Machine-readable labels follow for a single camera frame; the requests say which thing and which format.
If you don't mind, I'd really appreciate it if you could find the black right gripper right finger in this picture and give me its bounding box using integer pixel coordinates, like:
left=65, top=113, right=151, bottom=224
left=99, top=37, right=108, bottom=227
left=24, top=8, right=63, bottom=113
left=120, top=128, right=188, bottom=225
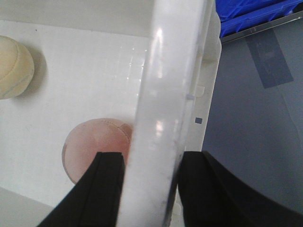
left=178, top=151, right=303, bottom=227

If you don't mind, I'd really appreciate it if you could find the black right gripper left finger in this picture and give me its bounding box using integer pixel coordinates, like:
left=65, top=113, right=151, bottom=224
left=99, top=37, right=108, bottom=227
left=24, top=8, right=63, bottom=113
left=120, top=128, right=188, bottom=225
left=39, top=152, right=125, bottom=227

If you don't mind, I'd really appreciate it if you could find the pink soft ball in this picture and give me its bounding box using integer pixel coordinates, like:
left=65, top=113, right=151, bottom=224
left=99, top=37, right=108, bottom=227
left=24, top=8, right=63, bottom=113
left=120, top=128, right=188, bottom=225
left=62, top=118, right=132, bottom=184

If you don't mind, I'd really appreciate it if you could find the white plastic tote box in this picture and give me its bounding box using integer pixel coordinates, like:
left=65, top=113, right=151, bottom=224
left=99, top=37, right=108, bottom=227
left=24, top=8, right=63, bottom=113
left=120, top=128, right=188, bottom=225
left=0, top=0, right=221, bottom=227

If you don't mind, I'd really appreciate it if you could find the cream soft ball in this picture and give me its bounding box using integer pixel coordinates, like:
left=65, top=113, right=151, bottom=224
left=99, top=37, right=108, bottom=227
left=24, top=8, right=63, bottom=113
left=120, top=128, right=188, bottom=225
left=0, top=36, right=35, bottom=99

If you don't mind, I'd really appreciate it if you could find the blue plastic bin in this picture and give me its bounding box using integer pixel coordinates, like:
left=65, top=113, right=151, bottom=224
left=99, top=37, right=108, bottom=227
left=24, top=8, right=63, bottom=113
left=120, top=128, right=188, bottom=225
left=215, top=0, right=302, bottom=38

